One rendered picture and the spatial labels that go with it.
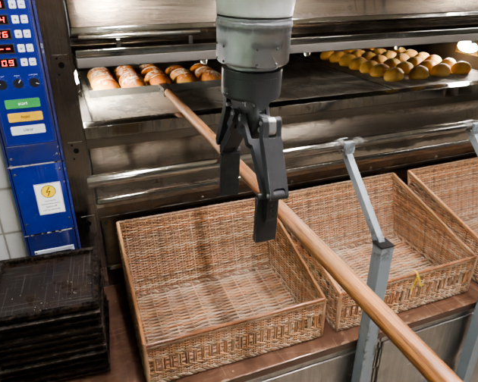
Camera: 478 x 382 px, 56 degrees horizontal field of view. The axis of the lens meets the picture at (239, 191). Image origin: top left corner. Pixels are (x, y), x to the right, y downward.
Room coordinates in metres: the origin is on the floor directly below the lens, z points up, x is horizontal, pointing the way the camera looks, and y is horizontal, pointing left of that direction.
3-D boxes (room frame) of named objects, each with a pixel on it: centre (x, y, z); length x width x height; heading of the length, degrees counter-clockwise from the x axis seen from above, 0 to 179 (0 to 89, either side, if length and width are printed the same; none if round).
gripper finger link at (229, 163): (0.63, 0.01, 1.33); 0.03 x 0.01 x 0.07; 111
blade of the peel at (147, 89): (1.92, 0.36, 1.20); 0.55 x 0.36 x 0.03; 111
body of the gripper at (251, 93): (0.57, -0.01, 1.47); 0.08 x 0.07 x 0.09; 21
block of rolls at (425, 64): (2.26, -0.75, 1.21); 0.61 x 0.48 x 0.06; 21
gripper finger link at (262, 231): (0.51, -0.03, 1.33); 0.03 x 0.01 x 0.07; 111
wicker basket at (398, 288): (1.40, -0.48, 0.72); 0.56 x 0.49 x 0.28; 112
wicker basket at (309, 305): (1.18, 0.08, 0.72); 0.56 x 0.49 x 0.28; 110
